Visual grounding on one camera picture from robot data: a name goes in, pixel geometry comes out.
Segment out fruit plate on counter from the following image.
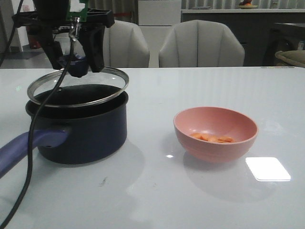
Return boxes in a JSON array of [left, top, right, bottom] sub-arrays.
[[237, 0, 258, 9]]

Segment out red barrier belt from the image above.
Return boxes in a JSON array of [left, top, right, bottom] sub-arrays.
[[113, 12, 132, 17]]

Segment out red box on floor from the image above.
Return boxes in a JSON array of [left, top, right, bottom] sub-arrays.
[[26, 26, 41, 49]]

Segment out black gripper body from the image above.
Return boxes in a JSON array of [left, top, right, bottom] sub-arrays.
[[12, 0, 115, 30]]

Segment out black side table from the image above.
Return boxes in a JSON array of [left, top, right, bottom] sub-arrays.
[[263, 23, 305, 66]]

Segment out beige sofa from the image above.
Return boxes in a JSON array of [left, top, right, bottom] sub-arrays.
[[275, 50, 305, 68]]

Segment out grey upholstered chair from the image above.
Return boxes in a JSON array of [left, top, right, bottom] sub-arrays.
[[103, 20, 150, 68], [159, 20, 245, 68]]

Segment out right grey upholstered chair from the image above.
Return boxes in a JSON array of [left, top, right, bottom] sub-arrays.
[[159, 20, 245, 68]]

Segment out pink bowl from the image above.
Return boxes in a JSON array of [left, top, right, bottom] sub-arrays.
[[173, 106, 258, 163]]

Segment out white cabinet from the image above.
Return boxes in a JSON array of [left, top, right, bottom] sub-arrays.
[[138, 0, 182, 68]]

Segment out orange ham slices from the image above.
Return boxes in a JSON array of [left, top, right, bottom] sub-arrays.
[[190, 133, 234, 143]]

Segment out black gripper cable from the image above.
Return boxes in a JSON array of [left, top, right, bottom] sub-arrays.
[[0, 20, 78, 229]]

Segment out left grey upholstered chair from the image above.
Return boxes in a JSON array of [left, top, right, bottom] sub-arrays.
[[103, 20, 150, 68]]

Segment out glass lid with blue knob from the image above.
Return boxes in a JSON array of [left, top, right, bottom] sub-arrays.
[[27, 54, 129, 108]]

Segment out dark kitchen counter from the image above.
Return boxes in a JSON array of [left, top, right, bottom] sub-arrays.
[[181, 9, 305, 66]]

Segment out dark blue saucepan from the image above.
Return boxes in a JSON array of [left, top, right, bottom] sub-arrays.
[[0, 83, 129, 179]]

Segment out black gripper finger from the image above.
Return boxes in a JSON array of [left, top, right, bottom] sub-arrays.
[[37, 22, 63, 70], [81, 25, 105, 73]]

